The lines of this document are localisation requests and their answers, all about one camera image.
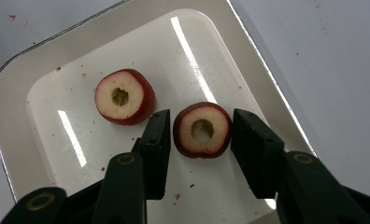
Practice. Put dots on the cored red hawthorn fruit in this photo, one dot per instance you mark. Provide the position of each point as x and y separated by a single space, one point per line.
202 130
124 97

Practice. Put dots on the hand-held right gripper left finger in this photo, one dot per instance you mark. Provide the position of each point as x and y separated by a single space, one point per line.
153 149

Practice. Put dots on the white square tray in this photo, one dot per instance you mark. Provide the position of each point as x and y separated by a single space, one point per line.
186 53

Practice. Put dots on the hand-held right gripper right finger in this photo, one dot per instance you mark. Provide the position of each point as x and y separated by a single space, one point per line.
258 152

